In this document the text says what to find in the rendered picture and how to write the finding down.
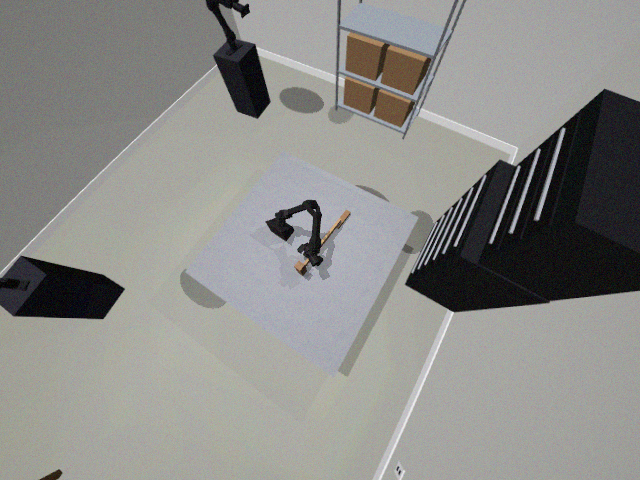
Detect brown wooden post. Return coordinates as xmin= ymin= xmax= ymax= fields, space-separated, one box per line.
xmin=294 ymin=209 xmax=351 ymax=276

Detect long wooden rail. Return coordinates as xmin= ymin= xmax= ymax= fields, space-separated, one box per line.
xmin=303 ymin=218 xmax=341 ymax=267

